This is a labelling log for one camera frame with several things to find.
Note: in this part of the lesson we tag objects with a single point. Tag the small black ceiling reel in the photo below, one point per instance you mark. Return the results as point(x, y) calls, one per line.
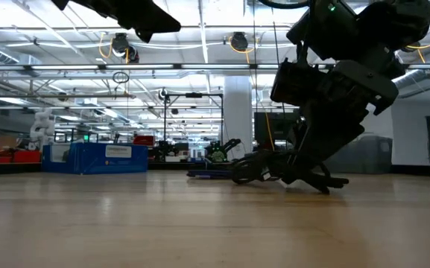
point(163, 94)

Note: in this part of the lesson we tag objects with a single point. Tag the red crate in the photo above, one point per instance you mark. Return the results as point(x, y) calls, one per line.
point(24, 156)

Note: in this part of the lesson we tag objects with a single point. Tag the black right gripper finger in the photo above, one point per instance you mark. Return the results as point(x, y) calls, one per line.
point(337, 181)
point(326, 145)

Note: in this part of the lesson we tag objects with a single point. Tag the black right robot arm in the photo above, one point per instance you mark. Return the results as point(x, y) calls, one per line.
point(386, 22)

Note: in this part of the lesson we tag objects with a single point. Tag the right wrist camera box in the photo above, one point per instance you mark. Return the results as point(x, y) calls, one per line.
point(296, 83)

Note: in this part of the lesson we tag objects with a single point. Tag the black aluminium table frame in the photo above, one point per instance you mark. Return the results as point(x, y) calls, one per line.
point(6, 169)

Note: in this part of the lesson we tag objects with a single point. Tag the small red box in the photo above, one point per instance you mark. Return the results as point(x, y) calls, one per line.
point(144, 140)

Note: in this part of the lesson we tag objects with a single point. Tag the black monitor screen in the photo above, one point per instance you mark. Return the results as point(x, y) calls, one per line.
point(274, 126)

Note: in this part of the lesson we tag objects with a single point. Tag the clear plastic bin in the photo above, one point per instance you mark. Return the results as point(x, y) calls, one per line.
point(367, 156)

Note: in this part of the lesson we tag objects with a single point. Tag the green black background robot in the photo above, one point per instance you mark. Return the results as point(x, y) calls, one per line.
point(217, 154)

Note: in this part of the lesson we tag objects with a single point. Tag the black metal frame stand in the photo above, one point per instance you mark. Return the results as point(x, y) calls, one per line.
point(194, 95)

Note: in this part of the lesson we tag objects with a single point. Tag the brown cardboard box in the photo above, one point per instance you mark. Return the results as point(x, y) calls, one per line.
point(7, 142)

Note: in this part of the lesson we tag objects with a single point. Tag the white square column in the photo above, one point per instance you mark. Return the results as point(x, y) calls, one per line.
point(238, 111)

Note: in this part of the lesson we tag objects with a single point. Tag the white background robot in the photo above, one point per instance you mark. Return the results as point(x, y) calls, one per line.
point(43, 128)

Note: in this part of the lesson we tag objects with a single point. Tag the blue cardboard box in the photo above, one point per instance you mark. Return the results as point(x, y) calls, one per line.
point(88, 160)

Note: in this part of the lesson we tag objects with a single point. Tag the long ceiling light bar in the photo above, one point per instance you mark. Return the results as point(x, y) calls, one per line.
point(140, 67)

